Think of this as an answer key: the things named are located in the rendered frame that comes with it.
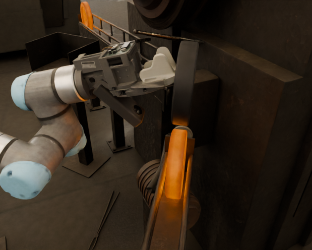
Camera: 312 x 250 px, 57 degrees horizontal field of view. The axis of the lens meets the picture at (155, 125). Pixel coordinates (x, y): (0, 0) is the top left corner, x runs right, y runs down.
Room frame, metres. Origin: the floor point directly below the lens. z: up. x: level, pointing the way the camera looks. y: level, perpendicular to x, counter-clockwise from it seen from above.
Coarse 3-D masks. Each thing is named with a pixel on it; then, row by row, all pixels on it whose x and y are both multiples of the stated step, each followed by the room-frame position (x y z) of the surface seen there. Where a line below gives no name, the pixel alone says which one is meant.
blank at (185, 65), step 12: (180, 48) 0.47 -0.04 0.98; (192, 48) 0.47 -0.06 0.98; (180, 60) 0.45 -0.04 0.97; (192, 60) 0.45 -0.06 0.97; (180, 72) 0.43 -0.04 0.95; (192, 72) 0.43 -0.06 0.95; (180, 84) 0.42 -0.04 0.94; (192, 84) 0.42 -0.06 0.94; (180, 96) 0.42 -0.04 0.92; (180, 108) 0.42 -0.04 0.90; (180, 120) 0.42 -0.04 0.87
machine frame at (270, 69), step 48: (240, 0) 0.81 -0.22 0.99; (288, 0) 0.67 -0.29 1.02; (144, 48) 1.26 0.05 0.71; (240, 48) 0.78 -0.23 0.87; (288, 48) 0.65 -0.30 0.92; (144, 96) 1.27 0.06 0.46; (240, 96) 0.68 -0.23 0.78; (288, 96) 0.58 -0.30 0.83; (144, 144) 1.28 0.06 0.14; (240, 144) 0.65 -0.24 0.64; (288, 144) 0.60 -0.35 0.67; (192, 192) 0.83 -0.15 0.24; (240, 192) 0.61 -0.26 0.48; (288, 192) 0.62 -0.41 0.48; (240, 240) 0.57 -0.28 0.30; (288, 240) 0.68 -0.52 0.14
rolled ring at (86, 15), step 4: (80, 4) 2.00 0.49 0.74; (84, 4) 1.92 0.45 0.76; (88, 4) 1.92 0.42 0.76; (80, 8) 2.02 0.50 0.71; (84, 8) 1.91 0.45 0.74; (88, 8) 1.90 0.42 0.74; (84, 12) 2.01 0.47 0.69; (88, 12) 1.88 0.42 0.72; (84, 16) 2.01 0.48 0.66; (88, 16) 1.87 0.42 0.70; (84, 20) 2.00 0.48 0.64; (88, 20) 1.87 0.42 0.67; (92, 20) 1.88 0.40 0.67; (88, 24) 1.87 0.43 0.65; (92, 24) 1.88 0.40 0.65; (92, 28) 1.90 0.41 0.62
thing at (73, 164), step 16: (32, 48) 1.31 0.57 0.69; (48, 48) 1.39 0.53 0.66; (64, 48) 1.45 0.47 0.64; (80, 48) 1.23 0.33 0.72; (96, 48) 1.31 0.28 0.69; (32, 64) 1.29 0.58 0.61; (48, 64) 1.36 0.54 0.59; (64, 64) 1.34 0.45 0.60; (80, 112) 1.27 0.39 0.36; (80, 160) 1.28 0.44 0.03; (96, 160) 1.31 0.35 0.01
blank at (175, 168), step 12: (180, 132) 0.51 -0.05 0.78; (180, 144) 0.47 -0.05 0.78; (168, 156) 0.45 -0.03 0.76; (180, 156) 0.44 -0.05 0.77; (168, 168) 0.43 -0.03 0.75; (180, 168) 0.43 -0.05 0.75; (168, 180) 0.42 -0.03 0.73; (180, 180) 0.42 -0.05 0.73; (168, 192) 0.42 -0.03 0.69; (180, 192) 0.42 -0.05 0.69
